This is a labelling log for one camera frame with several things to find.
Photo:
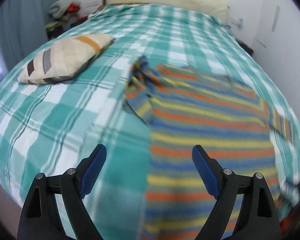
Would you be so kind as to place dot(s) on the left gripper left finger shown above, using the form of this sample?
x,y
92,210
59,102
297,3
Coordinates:
x,y
40,217

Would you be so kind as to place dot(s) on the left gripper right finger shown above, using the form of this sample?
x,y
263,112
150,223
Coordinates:
x,y
257,217

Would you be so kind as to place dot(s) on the striped knit sweater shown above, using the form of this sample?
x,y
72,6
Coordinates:
x,y
184,107

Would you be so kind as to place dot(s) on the pile of clothes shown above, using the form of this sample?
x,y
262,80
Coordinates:
x,y
64,14

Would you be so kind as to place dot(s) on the orange red garment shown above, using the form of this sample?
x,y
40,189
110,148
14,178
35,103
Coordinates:
x,y
290,226

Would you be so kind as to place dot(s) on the teal plaid bedspread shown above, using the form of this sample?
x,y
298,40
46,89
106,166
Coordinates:
x,y
50,128

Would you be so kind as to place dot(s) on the beige patchwork pillow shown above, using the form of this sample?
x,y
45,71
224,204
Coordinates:
x,y
65,59

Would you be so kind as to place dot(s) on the grey blue curtain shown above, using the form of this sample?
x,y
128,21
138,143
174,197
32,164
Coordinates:
x,y
22,28

